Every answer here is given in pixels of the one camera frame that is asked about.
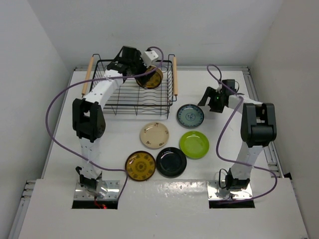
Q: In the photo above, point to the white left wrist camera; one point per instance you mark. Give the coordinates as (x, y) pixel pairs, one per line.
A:
(150, 56)

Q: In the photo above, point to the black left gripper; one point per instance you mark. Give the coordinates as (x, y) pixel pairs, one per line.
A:
(138, 58)

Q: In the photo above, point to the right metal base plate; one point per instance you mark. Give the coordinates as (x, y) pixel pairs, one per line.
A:
(216, 193)

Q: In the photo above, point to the brown yellow patterned plate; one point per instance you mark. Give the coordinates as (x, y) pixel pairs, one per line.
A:
(155, 79)
(140, 166)

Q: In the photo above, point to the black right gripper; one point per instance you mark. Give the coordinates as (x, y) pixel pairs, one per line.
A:
(211, 92)

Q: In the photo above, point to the black wire dish rack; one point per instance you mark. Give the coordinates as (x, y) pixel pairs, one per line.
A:
(135, 83)

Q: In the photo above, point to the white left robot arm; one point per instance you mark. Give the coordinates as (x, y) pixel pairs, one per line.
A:
(87, 113)

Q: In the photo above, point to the lime green plate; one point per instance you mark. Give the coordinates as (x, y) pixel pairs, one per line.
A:
(194, 144)

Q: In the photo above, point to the blue floral celadon plate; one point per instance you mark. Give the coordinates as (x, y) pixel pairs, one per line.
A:
(190, 116)

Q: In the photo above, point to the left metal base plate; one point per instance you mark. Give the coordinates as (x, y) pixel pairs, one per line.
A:
(107, 190)

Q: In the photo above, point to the black glossy plate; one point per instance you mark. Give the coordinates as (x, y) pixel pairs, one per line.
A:
(171, 162)

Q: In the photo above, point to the wooden rack handle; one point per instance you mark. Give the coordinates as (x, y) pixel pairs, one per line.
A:
(87, 77)
(174, 77)

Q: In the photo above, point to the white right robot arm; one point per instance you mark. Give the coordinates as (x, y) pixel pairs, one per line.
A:
(258, 129)

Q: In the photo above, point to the beige plate on table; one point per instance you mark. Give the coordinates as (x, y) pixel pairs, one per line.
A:
(154, 135)

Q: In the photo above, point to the metal base plate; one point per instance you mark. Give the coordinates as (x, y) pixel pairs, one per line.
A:
(107, 190)
(216, 193)

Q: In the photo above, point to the left wooden rack handle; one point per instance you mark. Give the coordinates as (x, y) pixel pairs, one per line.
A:
(87, 77)

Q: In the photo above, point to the right wooden rack handle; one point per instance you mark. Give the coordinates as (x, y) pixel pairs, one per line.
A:
(174, 77)

